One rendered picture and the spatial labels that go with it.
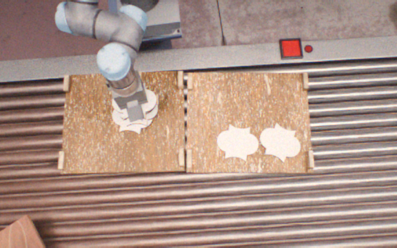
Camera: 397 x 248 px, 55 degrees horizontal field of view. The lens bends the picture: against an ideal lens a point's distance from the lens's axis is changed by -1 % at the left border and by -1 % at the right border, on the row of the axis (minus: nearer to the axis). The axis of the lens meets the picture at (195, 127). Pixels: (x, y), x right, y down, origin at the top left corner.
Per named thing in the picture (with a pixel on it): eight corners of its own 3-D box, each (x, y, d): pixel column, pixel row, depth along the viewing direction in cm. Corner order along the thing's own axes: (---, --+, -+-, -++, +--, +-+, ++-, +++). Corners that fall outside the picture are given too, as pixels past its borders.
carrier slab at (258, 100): (187, 74, 135) (187, 71, 133) (304, 74, 134) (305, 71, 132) (186, 173, 125) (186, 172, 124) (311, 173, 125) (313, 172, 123)
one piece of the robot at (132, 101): (112, 112, 97) (124, 129, 113) (145, 102, 98) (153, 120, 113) (101, 70, 100) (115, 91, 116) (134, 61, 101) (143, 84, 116)
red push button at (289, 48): (280, 43, 138) (282, 40, 136) (297, 41, 138) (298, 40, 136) (282, 58, 136) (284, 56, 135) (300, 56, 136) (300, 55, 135)
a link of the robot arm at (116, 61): (133, 43, 88) (122, 76, 86) (140, 63, 98) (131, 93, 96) (101, 35, 88) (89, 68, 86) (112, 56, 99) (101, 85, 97)
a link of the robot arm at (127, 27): (104, -4, 93) (89, 36, 90) (147, 6, 92) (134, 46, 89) (112, 14, 101) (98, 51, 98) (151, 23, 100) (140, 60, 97)
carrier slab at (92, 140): (67, 76, 135) (66, 74, 134) (183, 72, 135) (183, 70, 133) (61, 174, 126) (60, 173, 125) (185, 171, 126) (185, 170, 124)
